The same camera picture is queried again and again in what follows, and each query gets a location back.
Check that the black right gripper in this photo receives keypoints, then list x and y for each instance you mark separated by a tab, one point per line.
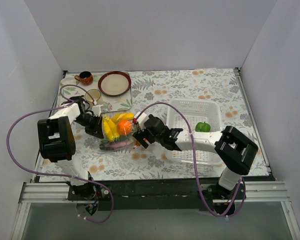
141	137

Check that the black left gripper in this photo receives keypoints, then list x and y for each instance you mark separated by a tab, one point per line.
97	126

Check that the yellow fake banana bunch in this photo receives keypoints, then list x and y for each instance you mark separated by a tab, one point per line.
110	129

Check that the dark purple fake eggplant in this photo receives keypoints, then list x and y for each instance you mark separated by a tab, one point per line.
115	146

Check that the clear zip top bag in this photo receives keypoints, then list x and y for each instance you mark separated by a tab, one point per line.
121	138

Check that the orange fake fruit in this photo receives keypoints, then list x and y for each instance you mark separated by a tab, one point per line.
124	127

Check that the green fake bell pepper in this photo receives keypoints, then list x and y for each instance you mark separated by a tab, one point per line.
203	127

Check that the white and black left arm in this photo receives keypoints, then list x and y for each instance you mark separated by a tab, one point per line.
57	142

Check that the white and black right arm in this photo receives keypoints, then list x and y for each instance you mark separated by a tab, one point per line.
235	149

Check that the cream enamel mug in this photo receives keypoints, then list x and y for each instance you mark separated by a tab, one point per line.
93	95

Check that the floral serving tray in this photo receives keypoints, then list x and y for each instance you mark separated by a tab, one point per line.
69	87

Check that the red rimmed beige plate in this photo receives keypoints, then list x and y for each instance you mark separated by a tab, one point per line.
114	83

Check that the floral table mat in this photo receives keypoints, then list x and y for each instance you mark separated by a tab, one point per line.
153	91

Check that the brown ceramic cup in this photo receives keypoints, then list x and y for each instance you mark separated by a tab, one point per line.
85	78

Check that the white perforated plastic basket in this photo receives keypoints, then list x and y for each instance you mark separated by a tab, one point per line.
185	114

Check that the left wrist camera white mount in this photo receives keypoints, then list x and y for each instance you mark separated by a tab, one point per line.
96	108

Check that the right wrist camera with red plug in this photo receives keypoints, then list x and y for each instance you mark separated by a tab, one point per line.
141	118

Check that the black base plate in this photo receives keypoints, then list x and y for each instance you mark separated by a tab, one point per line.
165	194

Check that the aluminium frame rail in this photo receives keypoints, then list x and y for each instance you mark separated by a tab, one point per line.
256	191

